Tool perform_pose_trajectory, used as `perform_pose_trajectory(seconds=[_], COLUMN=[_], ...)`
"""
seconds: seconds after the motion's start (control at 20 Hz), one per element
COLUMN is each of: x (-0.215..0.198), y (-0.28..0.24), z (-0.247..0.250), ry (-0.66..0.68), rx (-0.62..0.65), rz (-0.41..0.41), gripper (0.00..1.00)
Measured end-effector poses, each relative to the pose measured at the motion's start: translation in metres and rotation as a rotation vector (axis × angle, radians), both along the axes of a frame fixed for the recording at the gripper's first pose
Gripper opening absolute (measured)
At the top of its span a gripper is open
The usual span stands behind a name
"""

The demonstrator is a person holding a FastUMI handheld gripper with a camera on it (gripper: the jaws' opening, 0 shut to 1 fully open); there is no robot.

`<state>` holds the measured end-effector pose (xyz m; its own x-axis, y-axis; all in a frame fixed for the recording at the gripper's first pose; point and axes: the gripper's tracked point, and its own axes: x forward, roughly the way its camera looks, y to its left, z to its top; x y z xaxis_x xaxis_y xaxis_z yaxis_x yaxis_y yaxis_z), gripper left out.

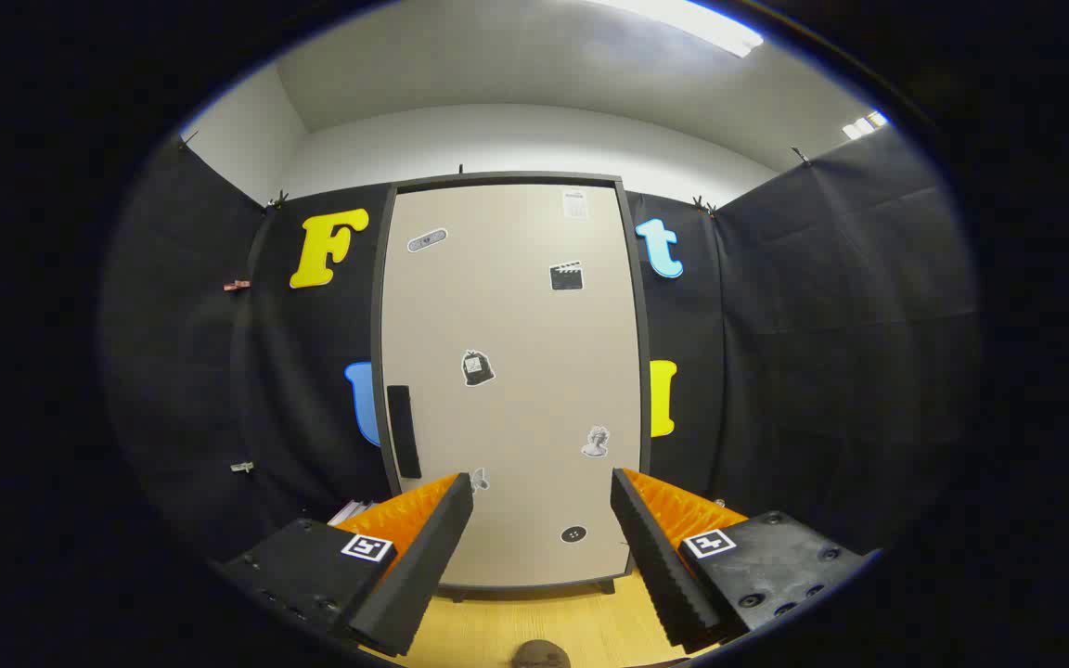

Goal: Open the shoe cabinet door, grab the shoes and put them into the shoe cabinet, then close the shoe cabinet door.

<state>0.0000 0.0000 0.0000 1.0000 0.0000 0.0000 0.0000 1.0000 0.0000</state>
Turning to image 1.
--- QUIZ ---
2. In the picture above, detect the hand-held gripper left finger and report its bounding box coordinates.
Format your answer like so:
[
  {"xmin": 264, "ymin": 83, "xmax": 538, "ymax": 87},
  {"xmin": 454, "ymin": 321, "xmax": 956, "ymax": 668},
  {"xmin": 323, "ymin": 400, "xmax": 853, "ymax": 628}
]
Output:
[{"xmin": 217, "ymin": 471, "xmax": 476, "ymax": 658}]

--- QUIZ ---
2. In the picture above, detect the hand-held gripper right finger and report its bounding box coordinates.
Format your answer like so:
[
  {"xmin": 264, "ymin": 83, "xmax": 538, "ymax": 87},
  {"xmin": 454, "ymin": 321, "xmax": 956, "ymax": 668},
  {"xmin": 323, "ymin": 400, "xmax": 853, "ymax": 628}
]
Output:
[{"xmin": 610, "ymin": 468, "xmax": 873, "ymax": 652}]

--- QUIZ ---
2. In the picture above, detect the brown fuzzy shoe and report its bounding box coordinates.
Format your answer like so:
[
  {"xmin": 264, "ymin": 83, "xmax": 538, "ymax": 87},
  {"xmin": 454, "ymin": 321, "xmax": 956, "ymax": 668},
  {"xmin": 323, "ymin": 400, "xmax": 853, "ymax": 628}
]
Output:
[{"xmin": 510, "ymin": 640, "xmax": 573, "ymax": 668}]

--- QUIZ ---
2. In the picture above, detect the grey shoe cabinet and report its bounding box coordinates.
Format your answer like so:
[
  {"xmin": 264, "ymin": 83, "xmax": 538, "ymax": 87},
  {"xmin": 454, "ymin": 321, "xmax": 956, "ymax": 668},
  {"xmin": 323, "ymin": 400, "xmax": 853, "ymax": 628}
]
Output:
[{"xmin": 369, "ymin": 172, "xmax": 654, "ymax": 599}]

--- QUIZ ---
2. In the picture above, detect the white spine book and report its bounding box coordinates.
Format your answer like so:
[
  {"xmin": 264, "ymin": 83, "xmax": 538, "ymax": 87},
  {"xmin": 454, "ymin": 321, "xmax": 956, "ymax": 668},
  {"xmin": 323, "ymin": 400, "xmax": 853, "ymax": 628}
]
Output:
[{"xmin": 327, "ymin": 499, "xmax": 378, "ymax": 530}]

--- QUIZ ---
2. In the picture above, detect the black backdrop cloth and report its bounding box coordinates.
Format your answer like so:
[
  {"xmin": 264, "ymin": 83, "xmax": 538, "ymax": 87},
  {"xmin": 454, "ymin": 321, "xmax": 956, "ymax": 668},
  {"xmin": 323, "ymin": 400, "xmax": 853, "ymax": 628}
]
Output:
[{"xmin": 98, "ymin": 125, "xmax": 979, "ymax": 567}]

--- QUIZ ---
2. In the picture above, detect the small ceiling light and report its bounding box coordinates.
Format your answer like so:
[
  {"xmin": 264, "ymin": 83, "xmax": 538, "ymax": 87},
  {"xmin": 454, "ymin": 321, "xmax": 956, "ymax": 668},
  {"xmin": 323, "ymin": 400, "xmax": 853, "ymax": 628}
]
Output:
[{"xmin": 841, "ymin": 109, "xmax": 890, "ymax": 140}]

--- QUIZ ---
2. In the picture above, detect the long ceiling light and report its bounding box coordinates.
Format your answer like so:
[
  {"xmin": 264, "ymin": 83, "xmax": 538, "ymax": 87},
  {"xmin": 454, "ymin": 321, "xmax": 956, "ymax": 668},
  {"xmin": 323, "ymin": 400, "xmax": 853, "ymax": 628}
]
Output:
[{"xmin": 590, "ymin": 0, "xmax": 765, "ymax": 58}]

